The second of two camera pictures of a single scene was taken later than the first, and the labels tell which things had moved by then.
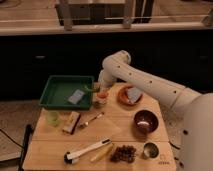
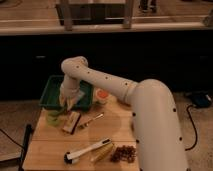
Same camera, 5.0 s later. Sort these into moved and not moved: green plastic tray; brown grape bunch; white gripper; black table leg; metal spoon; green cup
Moved: white gripper; green cup
Not moved: metal spoon; black table leg; brown grape bunch; green plastic tray
